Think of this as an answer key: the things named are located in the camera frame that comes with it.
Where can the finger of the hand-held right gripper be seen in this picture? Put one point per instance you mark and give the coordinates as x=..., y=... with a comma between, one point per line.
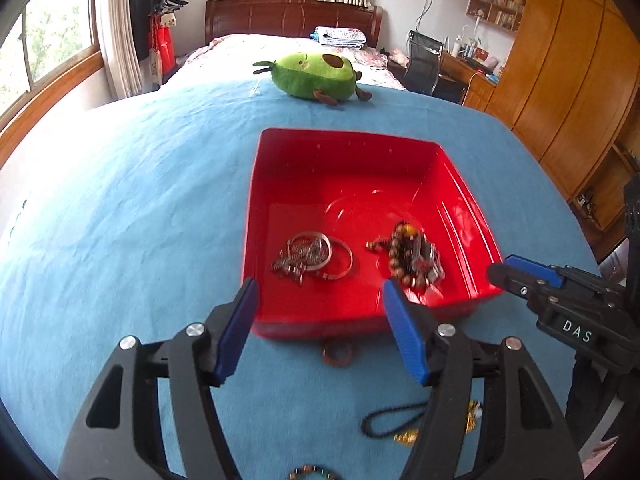
x=510, y=282
x=530, y=266

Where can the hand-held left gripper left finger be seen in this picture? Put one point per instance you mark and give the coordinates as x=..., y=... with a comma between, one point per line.
x=235, y=335

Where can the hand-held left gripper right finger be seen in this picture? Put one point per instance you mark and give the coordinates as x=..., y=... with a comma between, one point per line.
x=407, y=340

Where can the silver bangle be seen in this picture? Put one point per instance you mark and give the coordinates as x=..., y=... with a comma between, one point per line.
x=348, y=260
x=327, y=255

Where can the red tin box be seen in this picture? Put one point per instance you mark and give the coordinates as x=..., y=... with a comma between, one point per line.
x=360, y=200

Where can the blue tablecloth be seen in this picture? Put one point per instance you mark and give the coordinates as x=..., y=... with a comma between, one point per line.
x=125, y=210

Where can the wooden wardrobe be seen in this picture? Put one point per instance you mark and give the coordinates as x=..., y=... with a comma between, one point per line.
x=565, y=85

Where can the wooden desk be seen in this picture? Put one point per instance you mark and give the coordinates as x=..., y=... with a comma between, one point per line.
x=475, y=85

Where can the black office chair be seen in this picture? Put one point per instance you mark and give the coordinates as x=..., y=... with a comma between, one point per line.
x=422, y=65

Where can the pink plush toy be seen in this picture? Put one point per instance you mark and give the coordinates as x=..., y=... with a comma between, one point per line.
x=396, y=55

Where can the green avocado plush toy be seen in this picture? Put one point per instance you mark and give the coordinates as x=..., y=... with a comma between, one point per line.
x=310, y=77

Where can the bed with floral bedding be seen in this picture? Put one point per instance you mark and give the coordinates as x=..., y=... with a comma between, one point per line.
x=235, y=52

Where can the red bag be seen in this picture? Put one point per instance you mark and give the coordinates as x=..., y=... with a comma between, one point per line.
x=166, y=50

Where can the folded blanket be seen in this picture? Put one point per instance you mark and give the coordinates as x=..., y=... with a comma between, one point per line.
x=342, y=37

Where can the wooden headboard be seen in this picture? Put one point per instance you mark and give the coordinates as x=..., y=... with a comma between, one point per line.
x=280, y=17

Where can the beige curtain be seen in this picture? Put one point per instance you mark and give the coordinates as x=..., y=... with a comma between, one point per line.
x=120, y=35

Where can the coat rack with clothes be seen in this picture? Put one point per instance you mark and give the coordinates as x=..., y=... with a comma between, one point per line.
x=142, y=20

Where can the wall shelf with books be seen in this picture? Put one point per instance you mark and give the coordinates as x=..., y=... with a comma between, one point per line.
x=495, y=7

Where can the large wooden frame window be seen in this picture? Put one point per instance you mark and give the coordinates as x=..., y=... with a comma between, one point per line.
x=45, y=35

